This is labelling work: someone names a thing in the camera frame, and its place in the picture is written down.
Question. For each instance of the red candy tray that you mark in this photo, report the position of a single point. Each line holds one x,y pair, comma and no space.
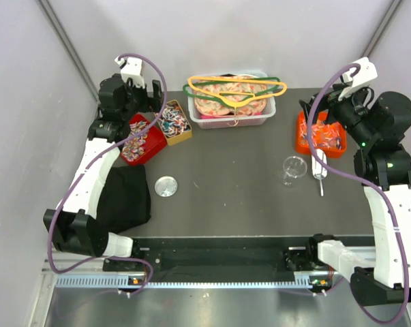
141,149

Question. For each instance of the floral fabric item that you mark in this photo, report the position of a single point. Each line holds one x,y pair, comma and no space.
209,107

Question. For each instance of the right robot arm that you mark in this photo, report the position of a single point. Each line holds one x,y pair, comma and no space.
383,167

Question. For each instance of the silver metal scoop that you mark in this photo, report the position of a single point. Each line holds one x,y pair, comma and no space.
318,171

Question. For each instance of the black cloth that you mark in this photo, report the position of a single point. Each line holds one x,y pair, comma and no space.
125,201

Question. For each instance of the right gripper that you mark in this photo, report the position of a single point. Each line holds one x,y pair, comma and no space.
330,100

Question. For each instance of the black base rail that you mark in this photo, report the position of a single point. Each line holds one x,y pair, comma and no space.
229,259

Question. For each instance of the green clothes hanger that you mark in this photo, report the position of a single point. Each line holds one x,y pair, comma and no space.
225,89

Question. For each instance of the clear glass jar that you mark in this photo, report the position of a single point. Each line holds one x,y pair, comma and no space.
294,168

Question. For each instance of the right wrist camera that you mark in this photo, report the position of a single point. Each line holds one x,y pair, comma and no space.
355,81

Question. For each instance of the orange candy tray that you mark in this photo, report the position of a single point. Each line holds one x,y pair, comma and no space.
332,139

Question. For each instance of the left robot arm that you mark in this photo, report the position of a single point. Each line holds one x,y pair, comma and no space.
73,226

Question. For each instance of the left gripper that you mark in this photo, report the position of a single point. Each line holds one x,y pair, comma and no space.
154,104

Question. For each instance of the gold candy tin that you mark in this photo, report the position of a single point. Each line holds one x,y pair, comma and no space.
174,124

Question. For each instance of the yellow clothes hanger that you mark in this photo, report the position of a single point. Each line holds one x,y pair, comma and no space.
236,92

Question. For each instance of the silver jar lid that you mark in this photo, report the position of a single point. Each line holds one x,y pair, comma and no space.
166,186

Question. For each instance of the white plastic basket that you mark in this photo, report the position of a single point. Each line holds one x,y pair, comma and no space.
275,89

